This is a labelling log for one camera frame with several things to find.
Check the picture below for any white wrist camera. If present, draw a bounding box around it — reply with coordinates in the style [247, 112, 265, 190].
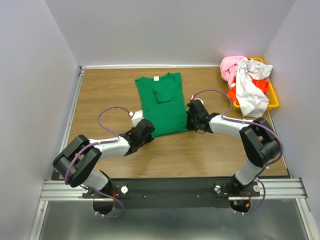
[128, 109, 144, 127]
[190, 95, 204, 105]

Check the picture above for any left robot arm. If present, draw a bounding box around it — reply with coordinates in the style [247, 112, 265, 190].
[52, 118, 155, 198]

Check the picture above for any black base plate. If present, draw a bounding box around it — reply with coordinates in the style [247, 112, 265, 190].
[82, 177, 261, 213]

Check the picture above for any green t-shirt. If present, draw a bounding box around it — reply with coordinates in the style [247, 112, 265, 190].
[135, 72, 188, 138]

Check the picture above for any orange t-shirt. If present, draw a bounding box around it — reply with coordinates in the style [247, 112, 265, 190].
[227, 77, 269, 105]

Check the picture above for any white t-shirt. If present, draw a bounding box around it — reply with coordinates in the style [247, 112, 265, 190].
[235, 57, 273, 118]

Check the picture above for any yellow plastic bin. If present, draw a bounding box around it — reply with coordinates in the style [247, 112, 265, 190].
[234, 58, 279, 111]

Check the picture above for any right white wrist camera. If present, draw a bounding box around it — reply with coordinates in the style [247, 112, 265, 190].
[190, 95, 204, 105]

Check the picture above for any pink t-shirt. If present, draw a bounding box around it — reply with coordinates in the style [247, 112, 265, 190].
[220, 55, 244, 85]

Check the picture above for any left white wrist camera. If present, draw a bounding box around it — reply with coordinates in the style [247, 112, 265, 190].
[128, 109, 144, 127]

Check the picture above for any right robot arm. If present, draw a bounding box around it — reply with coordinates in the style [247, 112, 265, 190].
[187, 99, 283, 196]

